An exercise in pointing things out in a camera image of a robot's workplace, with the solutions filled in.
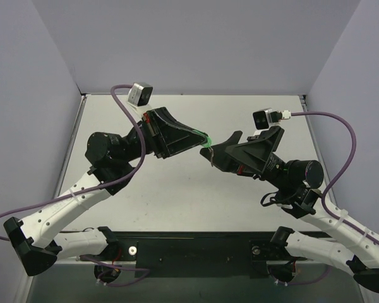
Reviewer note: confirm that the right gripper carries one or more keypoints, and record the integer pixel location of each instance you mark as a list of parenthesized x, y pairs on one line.
[(251, 161)]

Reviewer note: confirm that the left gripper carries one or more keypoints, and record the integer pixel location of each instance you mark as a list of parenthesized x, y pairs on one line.
[(152, 134)]

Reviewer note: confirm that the green key tag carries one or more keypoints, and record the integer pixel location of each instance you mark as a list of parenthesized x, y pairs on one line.
[(207, 141)]

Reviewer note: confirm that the silver key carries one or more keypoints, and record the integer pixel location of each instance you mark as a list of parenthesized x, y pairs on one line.
[(211, 152)]

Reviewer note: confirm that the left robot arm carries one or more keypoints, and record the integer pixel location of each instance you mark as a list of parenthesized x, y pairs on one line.
[(39, 240)]

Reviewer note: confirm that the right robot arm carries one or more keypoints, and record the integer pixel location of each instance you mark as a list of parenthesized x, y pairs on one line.
[(353, 249)]

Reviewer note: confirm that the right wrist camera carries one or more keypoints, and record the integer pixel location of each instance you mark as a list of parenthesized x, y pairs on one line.
[(266, 118)]

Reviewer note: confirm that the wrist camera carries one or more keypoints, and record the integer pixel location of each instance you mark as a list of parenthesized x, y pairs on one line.
[(139, 94), (266, 118)]

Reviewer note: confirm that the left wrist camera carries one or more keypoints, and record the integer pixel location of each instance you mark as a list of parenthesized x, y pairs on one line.
[(139, 94)]

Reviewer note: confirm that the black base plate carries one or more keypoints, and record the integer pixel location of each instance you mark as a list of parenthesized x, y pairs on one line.
[(197, 254)]

